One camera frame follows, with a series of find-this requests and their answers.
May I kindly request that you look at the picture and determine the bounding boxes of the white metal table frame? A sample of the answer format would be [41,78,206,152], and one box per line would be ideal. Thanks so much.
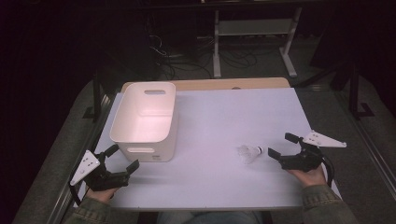
[213,7,304,78]

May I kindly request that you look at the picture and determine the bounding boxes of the hand-held gripper black cable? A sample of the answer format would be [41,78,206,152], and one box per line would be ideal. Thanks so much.
[321,155,336,188]
[68,183,82,206]

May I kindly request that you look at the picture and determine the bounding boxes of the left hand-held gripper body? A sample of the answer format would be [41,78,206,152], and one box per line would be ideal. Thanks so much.
[69,149,132,192]

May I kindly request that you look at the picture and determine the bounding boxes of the person's left hand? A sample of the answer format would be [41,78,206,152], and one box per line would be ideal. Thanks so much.
[85,186,120,203]

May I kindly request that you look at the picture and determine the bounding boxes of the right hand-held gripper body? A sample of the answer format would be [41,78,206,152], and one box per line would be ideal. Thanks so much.
[278,130,347,173]

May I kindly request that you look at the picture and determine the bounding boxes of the left hand-held gripper black cable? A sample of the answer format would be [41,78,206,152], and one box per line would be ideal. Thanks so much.
[68,183,82,206]

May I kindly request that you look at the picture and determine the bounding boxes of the tangle of black floor cables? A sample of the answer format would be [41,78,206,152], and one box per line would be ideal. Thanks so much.
[146,31,260,80]

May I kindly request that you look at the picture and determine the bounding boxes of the black metal stand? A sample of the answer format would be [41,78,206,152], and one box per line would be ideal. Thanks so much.
[348,62,376,120]
[82,66,106,124]

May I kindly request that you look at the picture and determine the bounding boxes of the person's right hand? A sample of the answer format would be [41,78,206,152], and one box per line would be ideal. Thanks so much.
[288,164,328,188]

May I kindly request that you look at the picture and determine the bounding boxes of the white plastic storage bin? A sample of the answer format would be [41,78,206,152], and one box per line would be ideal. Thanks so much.
[109,81,179,163]

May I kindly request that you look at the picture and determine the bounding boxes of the right hand-held gripper black cable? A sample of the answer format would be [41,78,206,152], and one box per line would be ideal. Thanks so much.
[321,155,336,188]

